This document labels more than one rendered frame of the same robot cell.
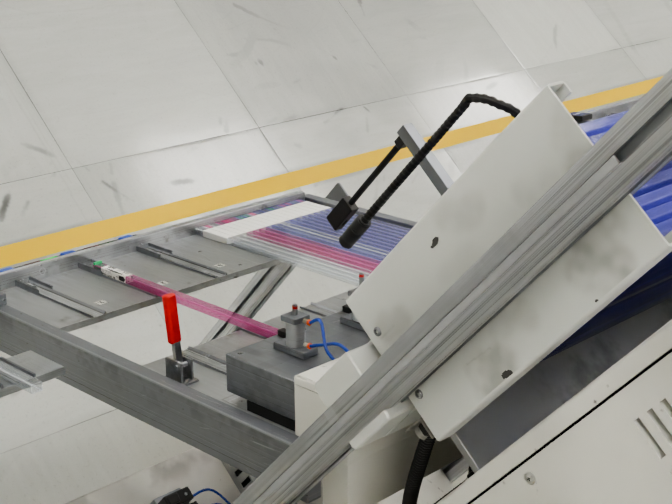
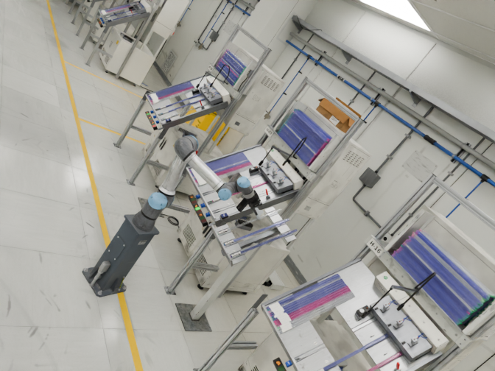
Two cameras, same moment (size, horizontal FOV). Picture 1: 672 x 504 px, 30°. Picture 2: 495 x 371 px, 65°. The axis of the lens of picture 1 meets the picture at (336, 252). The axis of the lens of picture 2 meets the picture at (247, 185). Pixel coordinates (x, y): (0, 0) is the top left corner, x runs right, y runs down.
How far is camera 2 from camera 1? 275 cm
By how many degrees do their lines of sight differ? 61
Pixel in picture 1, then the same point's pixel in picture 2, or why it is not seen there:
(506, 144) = (333, 143)
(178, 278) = not seen: hidden behind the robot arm
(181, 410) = (276, 200)
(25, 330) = (237, 214)
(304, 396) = (296, 184)
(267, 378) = (286, 187)
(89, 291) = (222, 205)
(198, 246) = (205, 188)
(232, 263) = not seen: hidden behind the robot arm
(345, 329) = (274, 176)
